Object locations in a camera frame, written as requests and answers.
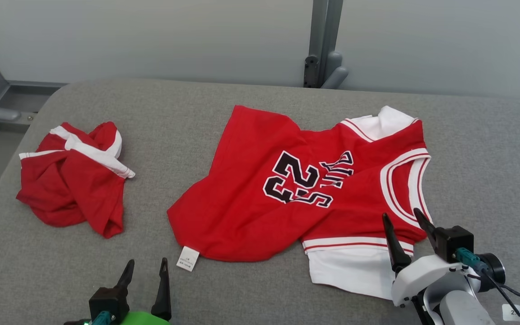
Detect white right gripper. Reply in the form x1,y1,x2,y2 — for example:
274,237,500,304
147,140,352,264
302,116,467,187
381,208,481,308

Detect grey partition post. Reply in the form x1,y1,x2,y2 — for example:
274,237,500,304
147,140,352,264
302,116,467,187
304,0,349,89

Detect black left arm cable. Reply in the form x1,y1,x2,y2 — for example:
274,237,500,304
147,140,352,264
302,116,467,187
89,311,117,325

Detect grey fabric sofa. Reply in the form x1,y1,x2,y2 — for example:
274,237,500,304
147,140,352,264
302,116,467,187
0,79,520,325

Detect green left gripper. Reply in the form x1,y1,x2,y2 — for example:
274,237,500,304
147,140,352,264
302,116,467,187
115,258,172,325

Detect red shorts with white stripe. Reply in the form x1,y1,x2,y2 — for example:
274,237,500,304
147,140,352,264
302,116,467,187
16,121,136,239

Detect red basketball jersey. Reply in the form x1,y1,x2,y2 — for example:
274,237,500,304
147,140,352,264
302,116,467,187
167,105,432,301

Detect white cable label tag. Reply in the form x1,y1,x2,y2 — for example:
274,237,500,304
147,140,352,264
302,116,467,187
501,304,520,322

